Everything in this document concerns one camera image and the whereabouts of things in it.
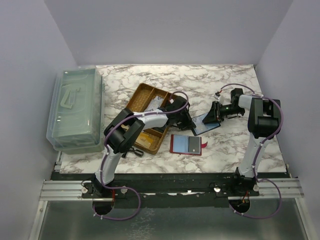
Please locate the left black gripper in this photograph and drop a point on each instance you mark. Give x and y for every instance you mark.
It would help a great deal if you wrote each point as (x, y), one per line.
(185, 121)

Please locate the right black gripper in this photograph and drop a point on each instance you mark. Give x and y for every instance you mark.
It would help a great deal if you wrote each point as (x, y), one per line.
(216, 111)

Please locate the red card holder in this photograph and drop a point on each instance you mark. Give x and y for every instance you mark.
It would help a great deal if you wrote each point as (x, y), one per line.
(179, 145)

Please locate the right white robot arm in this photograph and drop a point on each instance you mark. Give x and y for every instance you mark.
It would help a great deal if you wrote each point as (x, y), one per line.
(265, 120)

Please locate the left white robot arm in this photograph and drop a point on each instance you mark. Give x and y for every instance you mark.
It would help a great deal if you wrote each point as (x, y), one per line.
(124, 130)

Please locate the grey VIP card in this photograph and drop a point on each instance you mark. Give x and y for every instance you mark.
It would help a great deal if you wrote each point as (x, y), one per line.
(194, 145)

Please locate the silver cards in tray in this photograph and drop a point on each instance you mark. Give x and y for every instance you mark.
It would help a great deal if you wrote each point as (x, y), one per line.
(154, 104)

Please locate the gold cards in tray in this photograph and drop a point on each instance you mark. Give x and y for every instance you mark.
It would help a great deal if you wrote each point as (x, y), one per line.
(144, 140)

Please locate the black T-shaped tool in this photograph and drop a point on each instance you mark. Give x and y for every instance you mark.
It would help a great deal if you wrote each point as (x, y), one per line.
(137, 152)

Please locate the clear plastic storage box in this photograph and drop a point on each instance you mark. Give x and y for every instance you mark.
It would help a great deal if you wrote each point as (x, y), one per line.
(76, 118)

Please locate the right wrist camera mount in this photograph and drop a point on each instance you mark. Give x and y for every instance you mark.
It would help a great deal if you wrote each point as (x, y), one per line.
(219, 97)

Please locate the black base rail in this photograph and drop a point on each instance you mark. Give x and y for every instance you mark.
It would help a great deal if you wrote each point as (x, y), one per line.
(180, 190)

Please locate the aluminium frame rail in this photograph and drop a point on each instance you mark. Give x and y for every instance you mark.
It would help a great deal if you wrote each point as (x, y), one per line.
(62, 190)

